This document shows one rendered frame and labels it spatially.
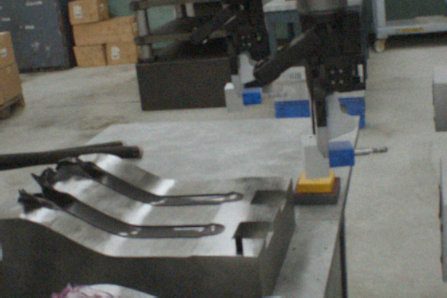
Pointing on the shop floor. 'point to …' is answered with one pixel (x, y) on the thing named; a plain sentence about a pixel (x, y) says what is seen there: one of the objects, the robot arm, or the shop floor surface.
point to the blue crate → (356, 108)
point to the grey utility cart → (383, 29)
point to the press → (164, 86)
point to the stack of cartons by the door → (102, 34)
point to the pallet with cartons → (9, 78)
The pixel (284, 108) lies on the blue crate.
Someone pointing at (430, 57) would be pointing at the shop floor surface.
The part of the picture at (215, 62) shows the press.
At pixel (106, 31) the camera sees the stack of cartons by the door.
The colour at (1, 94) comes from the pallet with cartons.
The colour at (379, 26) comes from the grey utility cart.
